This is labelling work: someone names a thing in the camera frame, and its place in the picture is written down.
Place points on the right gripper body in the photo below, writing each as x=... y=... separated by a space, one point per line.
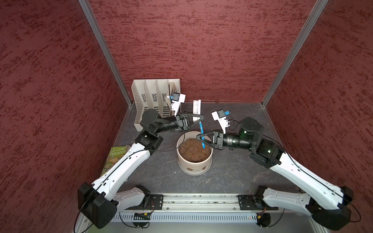
x=219 y=142

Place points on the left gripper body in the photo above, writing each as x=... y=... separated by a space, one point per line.
x=180 y=123

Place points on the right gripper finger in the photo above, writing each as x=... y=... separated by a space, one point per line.
x=202 y=136
x=204 y=140

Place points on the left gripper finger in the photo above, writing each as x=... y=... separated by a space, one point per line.
x=196 y=117
x=192 y=124

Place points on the white blue scrub brush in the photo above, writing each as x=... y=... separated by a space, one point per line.
x=197 y=111

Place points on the white ceramic pot with mud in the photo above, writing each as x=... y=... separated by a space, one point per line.
x=192 y=158

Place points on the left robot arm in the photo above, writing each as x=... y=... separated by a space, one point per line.
x=96 y=201

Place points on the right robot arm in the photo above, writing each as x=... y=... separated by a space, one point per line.
x=325 y=203

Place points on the book in organizer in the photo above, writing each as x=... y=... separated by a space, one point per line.
x=171 y=89

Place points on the white file organizer rack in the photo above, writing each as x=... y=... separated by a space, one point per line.
x=151 y=94

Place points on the green book on table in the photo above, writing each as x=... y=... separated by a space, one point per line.
x=115 y=154

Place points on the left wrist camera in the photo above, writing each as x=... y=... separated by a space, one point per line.
x=176 y=100

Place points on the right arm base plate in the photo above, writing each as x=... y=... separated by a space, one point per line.
x=253 y=203

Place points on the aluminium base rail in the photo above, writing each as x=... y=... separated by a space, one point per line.
x=174 y=202

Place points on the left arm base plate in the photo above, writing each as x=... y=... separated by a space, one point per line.
x=152 y=202

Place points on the left aluminium corner post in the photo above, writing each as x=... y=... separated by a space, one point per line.
x=94 y=25

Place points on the aluminium corner post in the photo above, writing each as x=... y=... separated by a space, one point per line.
x=301 y=38
x=94 y=25

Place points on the right aluminium corner post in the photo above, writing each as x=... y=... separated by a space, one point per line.
x=301 y=38

